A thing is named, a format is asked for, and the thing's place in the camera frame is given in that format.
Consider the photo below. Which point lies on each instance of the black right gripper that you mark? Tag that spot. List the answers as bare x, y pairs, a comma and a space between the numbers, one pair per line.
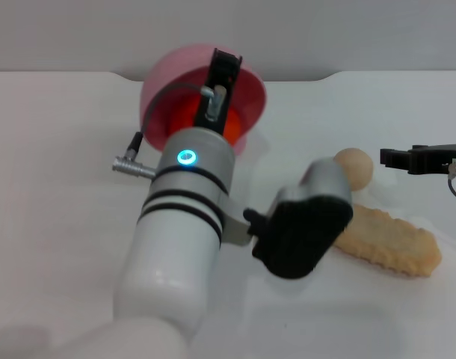
433, 159

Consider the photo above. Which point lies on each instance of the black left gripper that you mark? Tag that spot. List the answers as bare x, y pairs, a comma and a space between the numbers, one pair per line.
224, 123

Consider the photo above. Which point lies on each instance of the pink plastic bowl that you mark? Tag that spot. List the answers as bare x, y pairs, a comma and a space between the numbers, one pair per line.
250, 97

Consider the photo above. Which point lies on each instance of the orange toy fruit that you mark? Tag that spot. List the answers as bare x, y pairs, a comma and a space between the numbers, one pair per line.
181, 112

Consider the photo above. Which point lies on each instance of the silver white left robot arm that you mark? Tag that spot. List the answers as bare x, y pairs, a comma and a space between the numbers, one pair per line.
175, 243

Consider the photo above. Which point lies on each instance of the beige round bun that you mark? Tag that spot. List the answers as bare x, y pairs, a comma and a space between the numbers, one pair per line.
357, 166

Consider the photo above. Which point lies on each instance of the long golden bread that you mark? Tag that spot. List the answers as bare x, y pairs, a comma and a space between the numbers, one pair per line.
396, 243

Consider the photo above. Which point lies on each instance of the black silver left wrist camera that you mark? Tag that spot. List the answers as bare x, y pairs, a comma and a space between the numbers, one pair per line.
306, 232

